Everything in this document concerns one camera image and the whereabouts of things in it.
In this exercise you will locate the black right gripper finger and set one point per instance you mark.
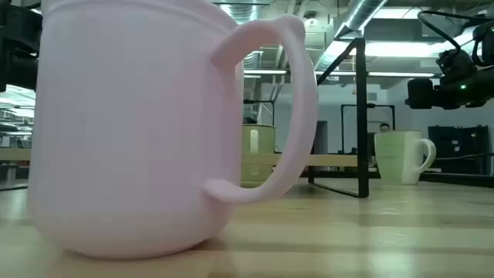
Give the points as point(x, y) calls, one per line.
point(420, 93)

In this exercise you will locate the small green ceramic mug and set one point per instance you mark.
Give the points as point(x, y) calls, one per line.
point(266, 139)

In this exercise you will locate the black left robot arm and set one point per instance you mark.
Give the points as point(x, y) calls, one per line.
point(19, 65)

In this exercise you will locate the black metal wood shelf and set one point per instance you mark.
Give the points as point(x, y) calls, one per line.
point(361, 116)

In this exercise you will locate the long ceiling strip light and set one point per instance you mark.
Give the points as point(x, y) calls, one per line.
point(401, 74)

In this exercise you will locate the ceiling light panel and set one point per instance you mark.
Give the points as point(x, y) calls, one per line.
point(397, 49)

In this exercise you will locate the black storage cabinet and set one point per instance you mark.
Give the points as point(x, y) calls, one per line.
point(459, 146)

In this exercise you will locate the large pink plastic mug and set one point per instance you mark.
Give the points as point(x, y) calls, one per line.
point(127, 135)

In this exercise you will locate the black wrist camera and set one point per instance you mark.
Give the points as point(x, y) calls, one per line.
point(455, 65)

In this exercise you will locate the black table edge rail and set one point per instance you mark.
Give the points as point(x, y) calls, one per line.
point(463, 180)

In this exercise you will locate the silver ventilation duct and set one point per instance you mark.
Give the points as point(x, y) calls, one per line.
point(363, 11)

